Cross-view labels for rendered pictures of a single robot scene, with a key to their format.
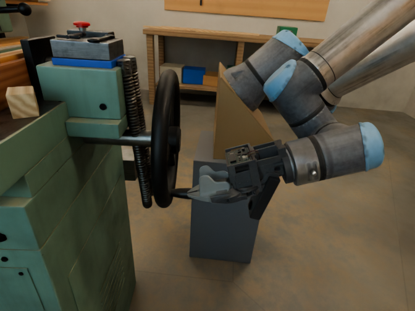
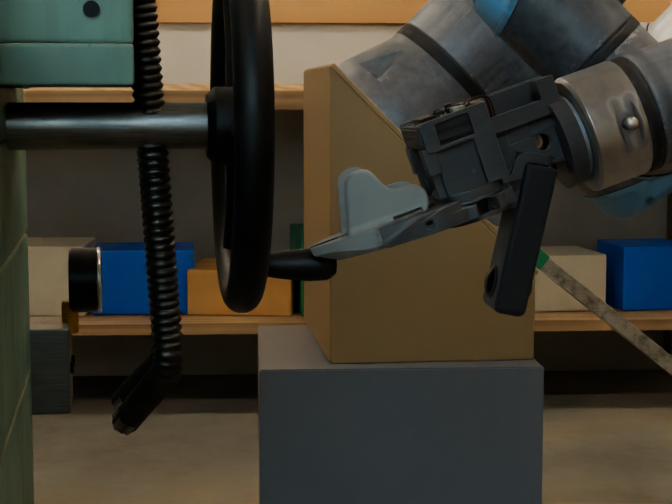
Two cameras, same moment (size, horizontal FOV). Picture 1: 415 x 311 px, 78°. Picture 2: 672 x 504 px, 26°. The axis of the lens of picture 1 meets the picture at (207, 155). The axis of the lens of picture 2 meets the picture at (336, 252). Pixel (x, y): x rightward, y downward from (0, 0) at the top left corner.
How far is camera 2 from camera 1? 68 cm
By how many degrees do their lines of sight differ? 24
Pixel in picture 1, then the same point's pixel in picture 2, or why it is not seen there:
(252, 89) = (438, 102)
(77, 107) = (25, 15)
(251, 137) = (458, 264)
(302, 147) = (594, 72)
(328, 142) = (650, 55)
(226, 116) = not seen: hidden behind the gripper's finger
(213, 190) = (387, 214)
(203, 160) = (295, 367)
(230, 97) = (370, 126)
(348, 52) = not seen: outside the picture
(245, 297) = not seen: outside the picture
